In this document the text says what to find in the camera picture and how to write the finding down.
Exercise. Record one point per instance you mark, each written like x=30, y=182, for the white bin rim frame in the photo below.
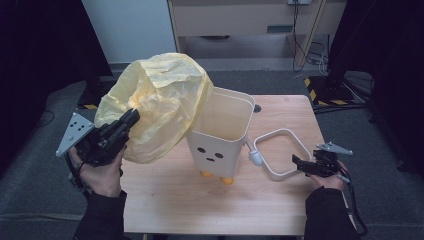
x=256, y=156

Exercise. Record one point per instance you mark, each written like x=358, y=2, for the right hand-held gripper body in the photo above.
x=325, y=163

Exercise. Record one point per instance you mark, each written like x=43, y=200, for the person's left hand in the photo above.
x=100, y=180

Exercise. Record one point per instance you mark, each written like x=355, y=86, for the yellow plastic trash bag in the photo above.
x=160, y=93

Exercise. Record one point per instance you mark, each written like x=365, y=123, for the black table grommet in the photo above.
x=257, y=108

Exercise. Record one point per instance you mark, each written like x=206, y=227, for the person's right hand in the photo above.
x=328, y=182

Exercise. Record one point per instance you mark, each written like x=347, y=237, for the beige office desk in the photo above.
x=233, y=20

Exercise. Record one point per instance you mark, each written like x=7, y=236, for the black curtain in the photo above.
x=40, y=66
x=393, y=66

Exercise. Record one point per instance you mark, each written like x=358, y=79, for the black yellow striped stand base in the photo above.
x=328, y=90
x=96, y=95

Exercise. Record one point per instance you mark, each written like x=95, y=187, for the white trash bin with face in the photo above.
x=213, y=156

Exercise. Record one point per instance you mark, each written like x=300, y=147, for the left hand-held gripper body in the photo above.
x=100, y=143

